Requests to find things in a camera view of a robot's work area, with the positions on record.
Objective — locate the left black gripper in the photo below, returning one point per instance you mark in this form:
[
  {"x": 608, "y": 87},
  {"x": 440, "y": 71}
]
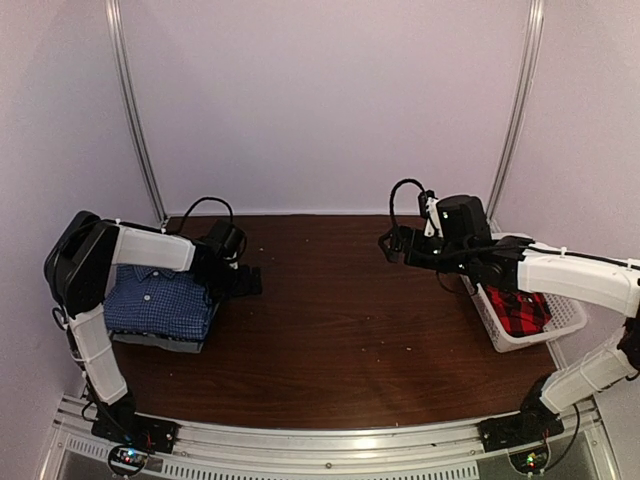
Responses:
[{"x": 243, "y": 288}]

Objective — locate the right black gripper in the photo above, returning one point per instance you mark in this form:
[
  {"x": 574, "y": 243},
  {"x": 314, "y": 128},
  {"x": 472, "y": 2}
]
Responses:
[{"x": 400, "y": 235}]

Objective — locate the blue small-check long sleeve shirt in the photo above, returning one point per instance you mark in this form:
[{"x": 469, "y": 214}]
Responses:
[{"x": 146, "y": 300}]

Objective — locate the black grey printed shirt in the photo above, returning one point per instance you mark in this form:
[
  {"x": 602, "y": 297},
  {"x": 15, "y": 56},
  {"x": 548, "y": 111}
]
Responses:
[{"x": 165, "y": 343}]

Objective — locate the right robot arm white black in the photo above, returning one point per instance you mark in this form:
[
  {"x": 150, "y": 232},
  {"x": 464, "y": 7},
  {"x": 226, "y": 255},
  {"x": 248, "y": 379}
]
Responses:
[{"x": 591, "y": 281}]

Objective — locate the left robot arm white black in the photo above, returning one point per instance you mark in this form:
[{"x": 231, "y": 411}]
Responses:
[{"x": 108, "y": 276}]

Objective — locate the red black plaid shirt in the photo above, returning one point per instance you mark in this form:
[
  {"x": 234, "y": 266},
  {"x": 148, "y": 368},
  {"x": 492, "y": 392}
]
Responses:
[{"x": 520, "y": 314}]

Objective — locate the white plastic basket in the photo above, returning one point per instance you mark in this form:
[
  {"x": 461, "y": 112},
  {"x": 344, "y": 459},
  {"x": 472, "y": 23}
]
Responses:
[{"x": 567, "y": 316}]

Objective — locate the right circuit board with leds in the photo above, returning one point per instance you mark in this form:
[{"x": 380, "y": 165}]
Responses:
[{"x": 530, "y": 461}]

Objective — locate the circuit board with leds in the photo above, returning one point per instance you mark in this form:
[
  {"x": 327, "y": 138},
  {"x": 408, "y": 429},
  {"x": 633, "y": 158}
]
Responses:
[
  {"x": 530, "y": 461},
  {"x": 126, "y": 461}
]

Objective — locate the left circuit board with leds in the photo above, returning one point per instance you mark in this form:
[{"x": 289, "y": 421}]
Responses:
[{"x": 126, "y": 461}]

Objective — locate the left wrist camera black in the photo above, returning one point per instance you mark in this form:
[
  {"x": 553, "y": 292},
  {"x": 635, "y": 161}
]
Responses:
[{"x": 227, "y": 240}]

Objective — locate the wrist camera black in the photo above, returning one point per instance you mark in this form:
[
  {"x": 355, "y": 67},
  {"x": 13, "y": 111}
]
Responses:
[
  {"x": 461, "y": 216},
  {"x": 227, "y": 240}
]

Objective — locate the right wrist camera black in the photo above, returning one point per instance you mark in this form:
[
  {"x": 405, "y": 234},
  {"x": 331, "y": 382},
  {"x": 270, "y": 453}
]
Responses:
[{"x": 461, "y": 216}]

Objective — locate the right aluminium frame post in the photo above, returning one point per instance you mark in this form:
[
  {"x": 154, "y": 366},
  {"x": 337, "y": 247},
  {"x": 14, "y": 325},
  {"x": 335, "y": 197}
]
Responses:
[{"x": 527, "y": 71}]

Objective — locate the aluminium frame post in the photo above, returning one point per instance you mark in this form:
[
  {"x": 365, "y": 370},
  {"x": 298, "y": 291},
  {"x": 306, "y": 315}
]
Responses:
[
  {"x": 527, "y": 71},
  {"x": 133, "y": 118}
]

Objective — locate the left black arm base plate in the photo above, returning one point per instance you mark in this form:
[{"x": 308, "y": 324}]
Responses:
[{"x": 147, "y": 433}]

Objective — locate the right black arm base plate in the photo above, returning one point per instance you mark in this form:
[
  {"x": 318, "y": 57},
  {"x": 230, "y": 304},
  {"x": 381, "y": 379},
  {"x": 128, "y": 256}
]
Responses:
[{"x": 517, "y": 430}]

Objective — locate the front aluminium rail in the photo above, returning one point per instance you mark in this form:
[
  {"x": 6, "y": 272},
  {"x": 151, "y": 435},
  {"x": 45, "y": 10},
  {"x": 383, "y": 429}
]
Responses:
[{"x": 449, "y": 450}]

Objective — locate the left aluminium frame post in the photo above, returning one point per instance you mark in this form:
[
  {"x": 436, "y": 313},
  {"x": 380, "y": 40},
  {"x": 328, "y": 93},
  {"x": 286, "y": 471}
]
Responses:
[{"x": 133, "y": 118}]

